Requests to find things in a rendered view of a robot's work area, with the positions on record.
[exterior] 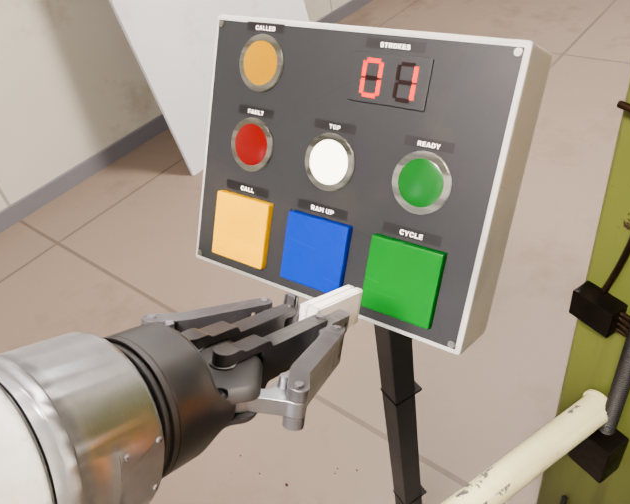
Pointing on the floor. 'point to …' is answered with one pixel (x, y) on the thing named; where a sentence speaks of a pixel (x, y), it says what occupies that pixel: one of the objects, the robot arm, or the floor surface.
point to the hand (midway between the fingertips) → (330, 314)
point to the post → (403, 442)
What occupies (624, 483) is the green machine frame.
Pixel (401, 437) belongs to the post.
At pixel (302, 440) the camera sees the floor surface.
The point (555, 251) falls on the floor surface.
